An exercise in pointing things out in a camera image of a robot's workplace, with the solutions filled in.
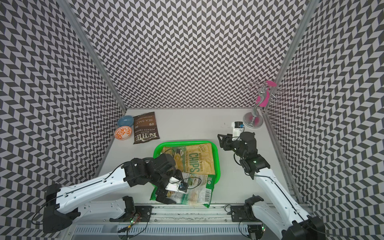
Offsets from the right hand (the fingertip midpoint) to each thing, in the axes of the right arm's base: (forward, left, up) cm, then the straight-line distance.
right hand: (222, 138), depth 78 cm
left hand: (-24, +23, -6) cm, 34 cm away
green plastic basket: (+1, +36, -10) cm, 37 cm away
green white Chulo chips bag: (-25, +12, -7) cm, 28 cm away
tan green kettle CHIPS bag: (-7, +14, -10) cm, 18 cm away
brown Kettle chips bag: (+20, +51, -17) cm, 58 cm away
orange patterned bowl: (+16, +65, -17) cm, 69 cm away
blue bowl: (+26, +66, -15) cm, 73 cm away
